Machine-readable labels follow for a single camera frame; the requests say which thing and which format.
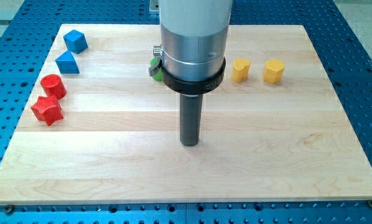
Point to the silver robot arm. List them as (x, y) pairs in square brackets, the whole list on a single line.
[(191, 56)]

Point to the blue cube block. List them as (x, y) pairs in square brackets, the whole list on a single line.
[(75, 41)]

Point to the red star block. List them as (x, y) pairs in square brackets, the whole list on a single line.
[(47, 109)]

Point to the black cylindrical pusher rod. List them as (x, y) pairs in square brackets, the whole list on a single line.
[(190, 116)]

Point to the green block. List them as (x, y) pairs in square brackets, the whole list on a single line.
[(155, 69)]

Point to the yellow heart block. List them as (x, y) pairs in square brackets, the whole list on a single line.
[(240, 69)]

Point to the wooden board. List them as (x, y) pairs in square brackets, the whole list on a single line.
[(119, 139)]

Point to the yellow hexagon block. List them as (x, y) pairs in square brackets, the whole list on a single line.
[(273, 71)]

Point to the blue triangular block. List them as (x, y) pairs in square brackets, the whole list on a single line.
[(66, 63)]

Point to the red cylinder block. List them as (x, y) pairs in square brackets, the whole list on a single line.
[(53, 86)]

